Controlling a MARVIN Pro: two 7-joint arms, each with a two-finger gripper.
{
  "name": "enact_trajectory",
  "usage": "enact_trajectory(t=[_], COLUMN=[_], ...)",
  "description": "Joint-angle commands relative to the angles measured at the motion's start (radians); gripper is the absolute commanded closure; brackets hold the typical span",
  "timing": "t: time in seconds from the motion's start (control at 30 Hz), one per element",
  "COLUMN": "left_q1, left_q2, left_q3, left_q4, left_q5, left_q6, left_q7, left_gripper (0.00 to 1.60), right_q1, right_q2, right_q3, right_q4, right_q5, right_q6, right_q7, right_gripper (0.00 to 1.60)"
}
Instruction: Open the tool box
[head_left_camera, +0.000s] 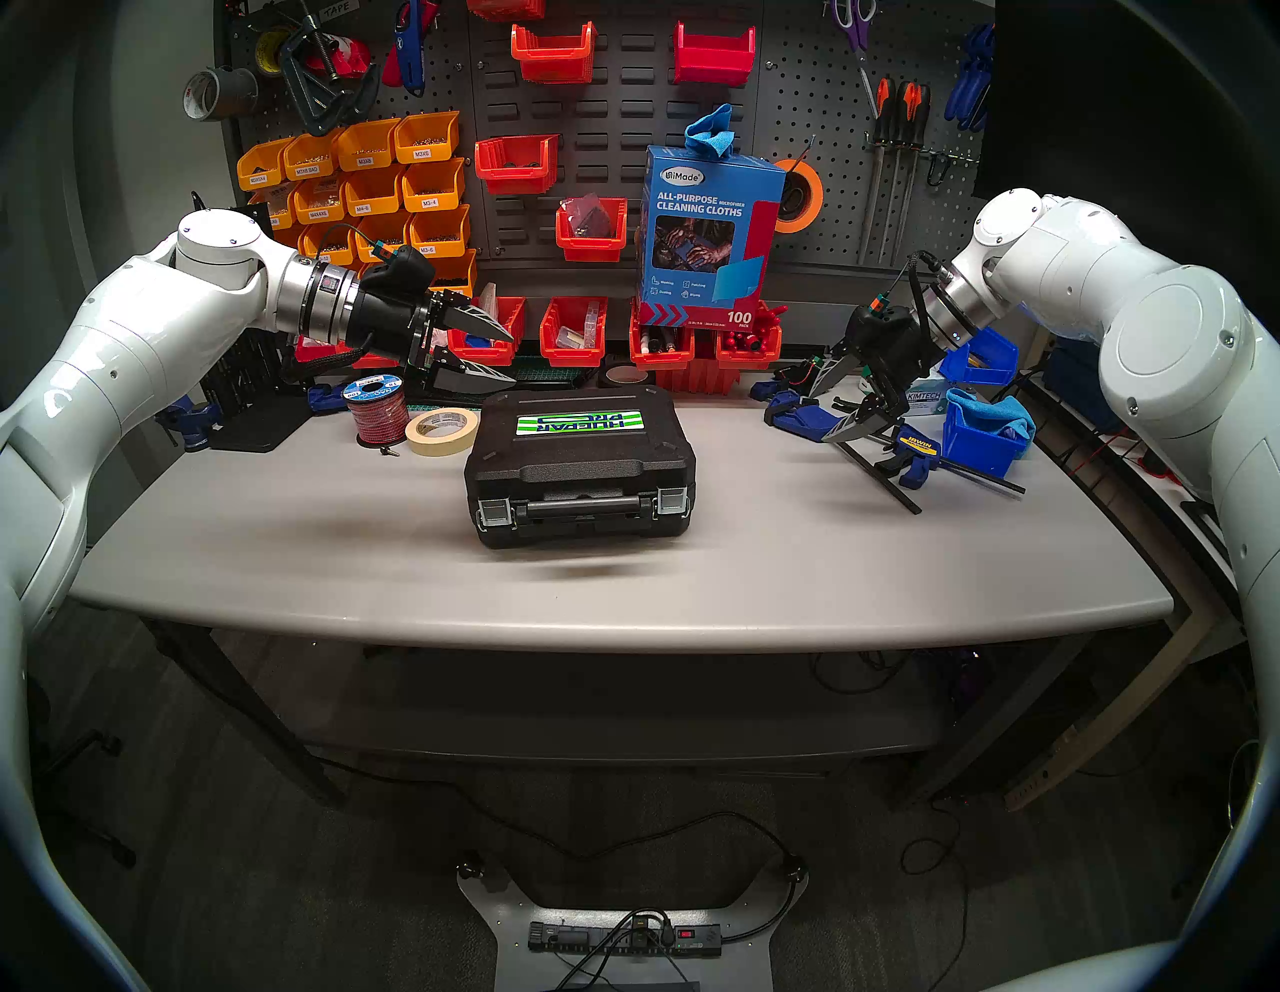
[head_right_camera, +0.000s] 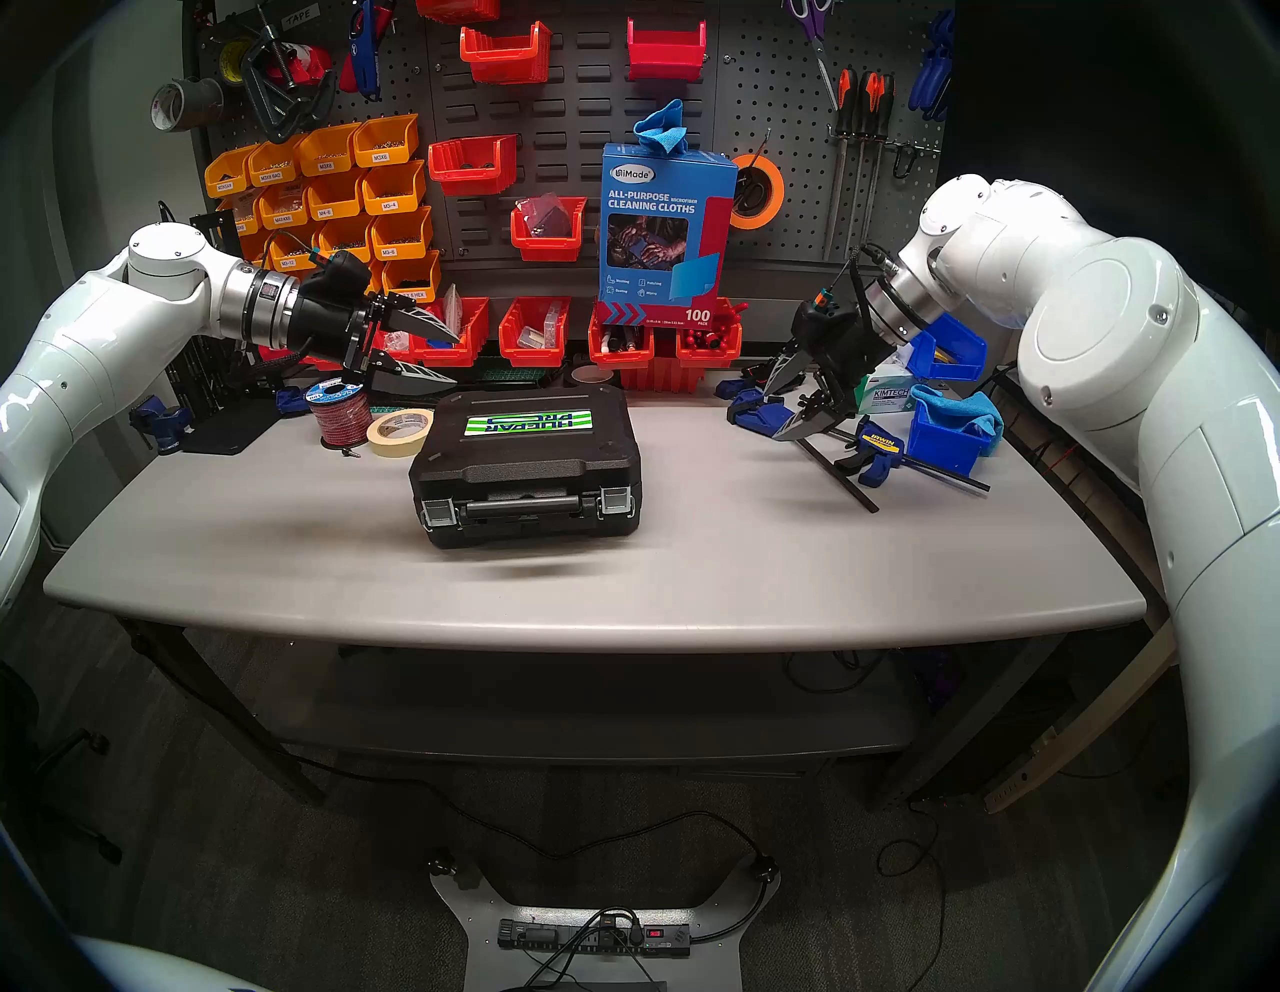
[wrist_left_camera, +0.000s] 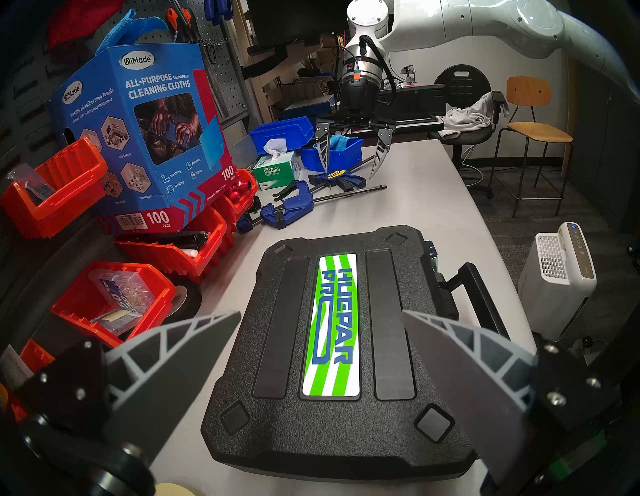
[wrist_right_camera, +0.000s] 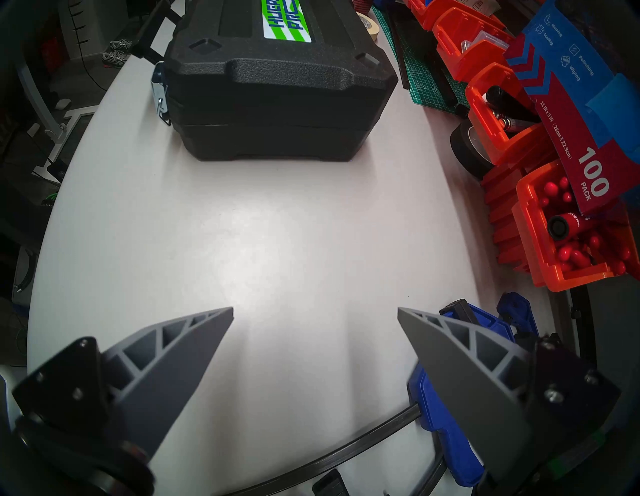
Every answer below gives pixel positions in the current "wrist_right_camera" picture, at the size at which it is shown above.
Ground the large blue bar clamp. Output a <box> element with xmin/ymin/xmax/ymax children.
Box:
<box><xmin>235</xmin><ymin>299</ymin><xmax>517</xmax><ymax>496</ymax></box>

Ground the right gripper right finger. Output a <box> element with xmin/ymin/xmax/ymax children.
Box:
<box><xmin>397</xmin><ymin>307</ymin><xmax>622</xmax><ymax>482</ymax></box>

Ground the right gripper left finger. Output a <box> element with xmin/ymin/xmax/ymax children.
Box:
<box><xmin>12</xmin><ymin>307</ymin><xmax>235</xmax><ymax>459</ymax></box>

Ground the clear plastic parts bag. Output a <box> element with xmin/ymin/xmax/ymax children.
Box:
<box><xmin>460</xmin><ymin>30</ymin><xmax>512</xmax><ymax>55</ymax></box>

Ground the blue cleaning cloths carton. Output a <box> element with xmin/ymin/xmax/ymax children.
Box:
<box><xmin>504</xmin><ymin>0</ymin><xmax>640</xmax><ymax>217</ymax></box>

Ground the black plastic tool box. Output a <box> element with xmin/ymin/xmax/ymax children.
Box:
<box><xmin>131</xmin><ymin>0</ymin><xmax>399</xmax><ymax>162</ymax></box>

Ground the small blue clamp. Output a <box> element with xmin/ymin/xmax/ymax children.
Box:
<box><xmin>496</xmin><ymin>291</ymin><xmax>542</xmax><ymax>348</ymax></box>

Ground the red ribbed plastic bin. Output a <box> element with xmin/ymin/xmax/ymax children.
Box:
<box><xmin>481</xmin><ymin>162</ymin><xmax>532</xmax><ymax>275</ymax></box>

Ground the beige masking tape roll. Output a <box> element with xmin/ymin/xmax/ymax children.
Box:
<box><xmin>356</xmin><ymin>12</ymin><xmax>381</xmax><ymax>43</ymax></box>

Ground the green cutting mat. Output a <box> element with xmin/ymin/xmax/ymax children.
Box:
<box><xmin>372</xmin><ymin>5</ymin><xmax>471</xmax><ymax>115</ymax></box>

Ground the red cylinder black cap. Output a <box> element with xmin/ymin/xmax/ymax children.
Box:
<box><xmin>546</xmin><ymin>211</ymin><xmax>586</xmax><ymax>244</ymax></box>

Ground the black tape roll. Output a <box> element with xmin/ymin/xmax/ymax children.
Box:
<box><xmin>450</xmin><ymin>119</ymin><xmax>497</xmax><ymax>181</ymax></box>

